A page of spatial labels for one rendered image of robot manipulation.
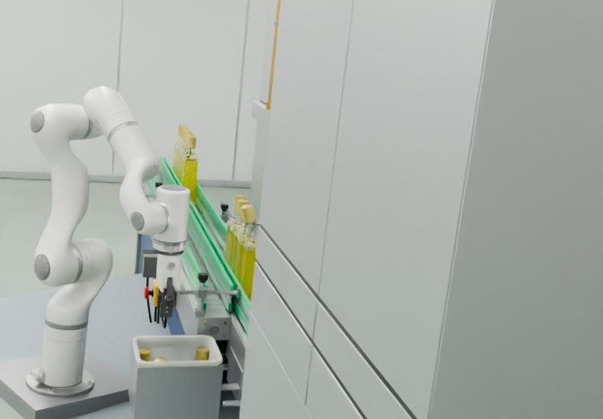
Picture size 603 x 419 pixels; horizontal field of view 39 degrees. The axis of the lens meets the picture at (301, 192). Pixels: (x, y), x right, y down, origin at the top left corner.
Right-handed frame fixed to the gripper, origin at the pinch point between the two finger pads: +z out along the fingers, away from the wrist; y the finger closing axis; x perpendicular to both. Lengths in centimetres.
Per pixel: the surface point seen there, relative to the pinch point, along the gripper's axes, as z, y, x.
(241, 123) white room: 49, 607, -162
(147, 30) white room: -34, 608, -64
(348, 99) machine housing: -70, -109, -3
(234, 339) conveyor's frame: 12.2, 5.8, -20.9
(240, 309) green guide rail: 5.4, 10.5, -23.0
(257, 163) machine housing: -21, 84, -43
